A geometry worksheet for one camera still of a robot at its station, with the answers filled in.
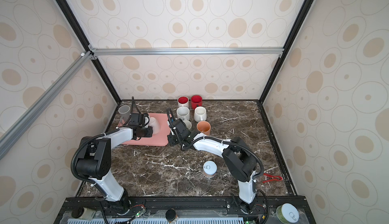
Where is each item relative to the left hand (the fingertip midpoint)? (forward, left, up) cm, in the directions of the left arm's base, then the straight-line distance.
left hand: (154, 127), depth 97 cm
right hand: (-9, -12, +4) cm, 16 cm away
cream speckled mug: (+13, -18, -1) cm, 22 cm away
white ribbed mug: (+11, -30, 0) cm, 32 cm away
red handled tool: (-30, -69, -6) cm, 76 cm away
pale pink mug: (0, -1, +2) cm, 2 cm away
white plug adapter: (-47, +21, +5) cm, 52 cm away
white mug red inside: (+22, -17, +1) cm, 28 cm away
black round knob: (-47, -17, +6) cm, 51 cm away
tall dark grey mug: (+9, +20, +5) cm, 23 cm away
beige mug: (+1, -32, -1) cm, 32 cm away
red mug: (+23, -27, 0) cm, 35 cm away
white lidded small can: (-26, -35, 0) cm, 43 cm away
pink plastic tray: (-4, -2, -9) cm, 10 cm away
